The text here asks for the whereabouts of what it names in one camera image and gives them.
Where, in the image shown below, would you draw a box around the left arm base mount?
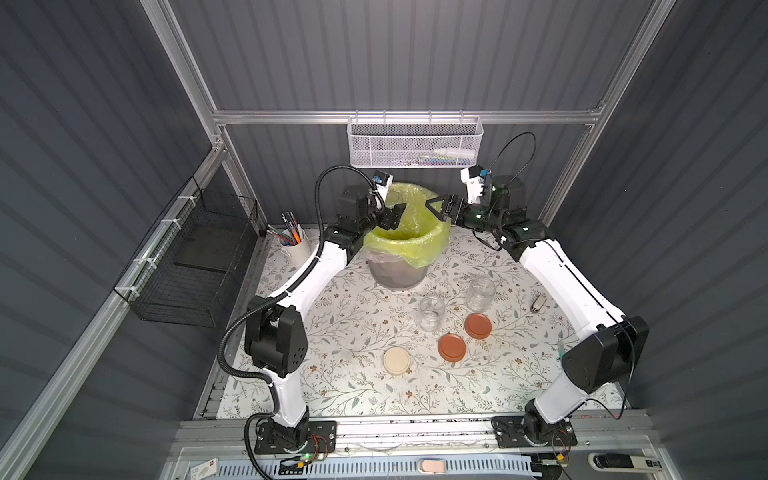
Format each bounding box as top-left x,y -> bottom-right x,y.
253,419 -> 338,455

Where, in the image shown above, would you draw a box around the small beige object on table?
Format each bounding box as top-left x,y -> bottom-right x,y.
530,295 -> 547,313

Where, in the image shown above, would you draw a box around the white pen cup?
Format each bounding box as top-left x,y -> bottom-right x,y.
280,236 -> 313,269

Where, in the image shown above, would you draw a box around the grey bin with green bag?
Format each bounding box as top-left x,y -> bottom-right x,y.
363,182 -> 451,291

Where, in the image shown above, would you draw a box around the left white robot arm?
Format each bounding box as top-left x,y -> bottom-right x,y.
243,185 -> 406,429

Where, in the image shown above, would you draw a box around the black corrugated cable conduit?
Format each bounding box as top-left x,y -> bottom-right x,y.
217,164 -> 376,480

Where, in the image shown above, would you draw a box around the beige jar lid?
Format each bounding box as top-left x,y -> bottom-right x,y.
382,346 -> 411,376

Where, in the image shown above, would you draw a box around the oatmeal jar with beige lid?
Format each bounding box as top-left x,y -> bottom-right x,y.
385,187 -> 405,208

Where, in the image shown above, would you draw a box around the white wire wall basket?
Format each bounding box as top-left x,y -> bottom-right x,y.
346,114 -> 484,169

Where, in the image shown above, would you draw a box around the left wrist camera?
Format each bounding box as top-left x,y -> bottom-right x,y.
372,170 -> 393,202

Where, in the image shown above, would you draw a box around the white tube in basket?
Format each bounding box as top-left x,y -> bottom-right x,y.
433,147 -> 476,161

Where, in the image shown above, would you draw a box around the pens in cup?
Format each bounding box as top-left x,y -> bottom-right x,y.
267,211 -> 303,246

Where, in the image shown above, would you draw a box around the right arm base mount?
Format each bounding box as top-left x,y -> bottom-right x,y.
490,414 -> 578,448

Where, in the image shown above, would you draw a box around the black wire side basket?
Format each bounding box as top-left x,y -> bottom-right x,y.
115,184 -> 259,328

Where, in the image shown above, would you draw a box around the oatmeal jar with terracotta lid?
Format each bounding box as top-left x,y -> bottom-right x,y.
465,276 -> 496,313

